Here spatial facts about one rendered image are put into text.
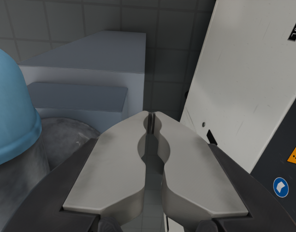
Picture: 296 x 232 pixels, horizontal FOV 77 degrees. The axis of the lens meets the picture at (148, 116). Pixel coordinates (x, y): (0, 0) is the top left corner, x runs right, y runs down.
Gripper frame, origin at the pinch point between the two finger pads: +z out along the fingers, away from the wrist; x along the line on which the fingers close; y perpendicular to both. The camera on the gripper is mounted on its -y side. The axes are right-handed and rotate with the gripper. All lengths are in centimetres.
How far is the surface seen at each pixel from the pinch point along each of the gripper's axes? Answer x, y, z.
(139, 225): 4, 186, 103
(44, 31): -56, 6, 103
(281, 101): 30.2, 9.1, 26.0
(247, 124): 29.1, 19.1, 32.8
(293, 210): 28.4, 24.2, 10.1
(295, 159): 29.2, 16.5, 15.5
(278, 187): 28.4, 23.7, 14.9
